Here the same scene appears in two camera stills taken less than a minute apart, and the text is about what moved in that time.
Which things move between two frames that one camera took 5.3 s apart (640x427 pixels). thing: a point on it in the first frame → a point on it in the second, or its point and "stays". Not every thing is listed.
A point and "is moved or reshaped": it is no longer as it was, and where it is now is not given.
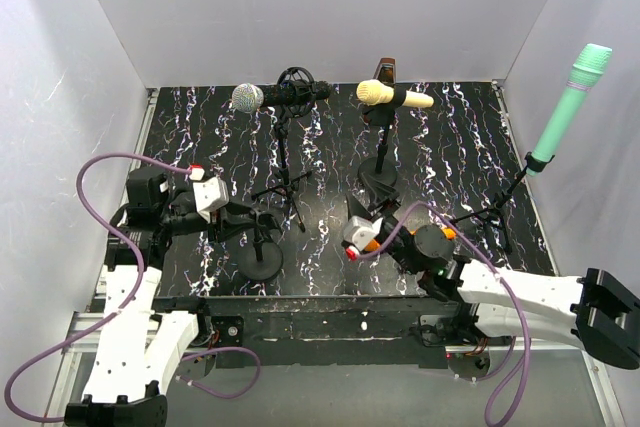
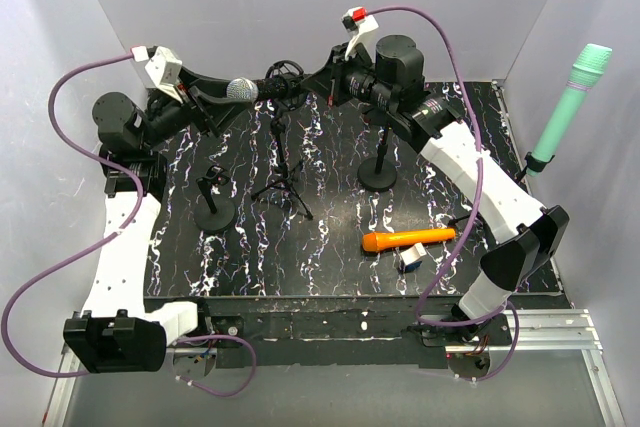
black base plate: x=313 y=331 stays
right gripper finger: x=355 y=208 → x=319 y=81
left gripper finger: x=268 y=221 → x=214 y=110
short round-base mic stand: x=261 y=262 is moved or reshaped
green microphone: x=583 y=75 stays
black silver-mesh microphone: x=249 y=98 is moved or reshaped
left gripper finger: x=266 y=218 → x=200 y=81
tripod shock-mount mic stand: x=290 y=179 → x=298 y=81
